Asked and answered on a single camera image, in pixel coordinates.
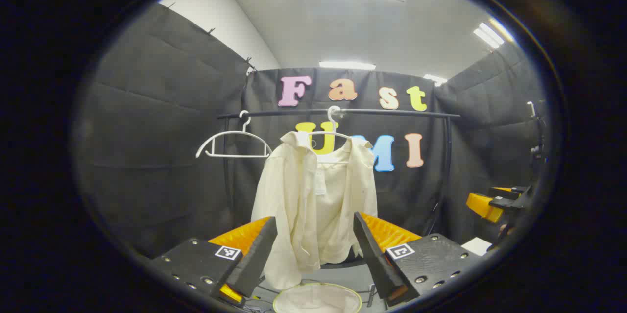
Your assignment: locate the black clothes rack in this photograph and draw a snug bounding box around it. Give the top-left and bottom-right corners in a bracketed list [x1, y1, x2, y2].
[217, 108, 461, 238]

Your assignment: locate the black backdrop cloth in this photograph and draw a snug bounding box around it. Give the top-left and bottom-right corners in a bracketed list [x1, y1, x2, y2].
[73, 3, 549, 260]

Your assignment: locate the yellow-rimmed mesh laundry hamper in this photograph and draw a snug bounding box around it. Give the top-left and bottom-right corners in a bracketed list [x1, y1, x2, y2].
[272, 281, 363, 313]

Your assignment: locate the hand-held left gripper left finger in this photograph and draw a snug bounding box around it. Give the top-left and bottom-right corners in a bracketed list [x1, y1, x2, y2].
[147, 215, 279, 305]

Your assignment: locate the cream shirt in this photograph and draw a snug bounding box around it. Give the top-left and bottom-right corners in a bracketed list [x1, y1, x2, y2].
[251, 131, 379, 290]

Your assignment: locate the white plastic hanger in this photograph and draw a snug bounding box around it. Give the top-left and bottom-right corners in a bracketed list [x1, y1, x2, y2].
[196, 110, 272, 159]
[296, 106, 353, 164]

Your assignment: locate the white paper sheet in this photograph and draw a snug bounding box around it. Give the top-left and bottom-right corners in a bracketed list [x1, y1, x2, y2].
[460, 237, 493, 257]

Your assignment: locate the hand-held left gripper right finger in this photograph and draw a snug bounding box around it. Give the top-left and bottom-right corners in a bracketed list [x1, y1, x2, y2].
[353, 211, 484, 308]

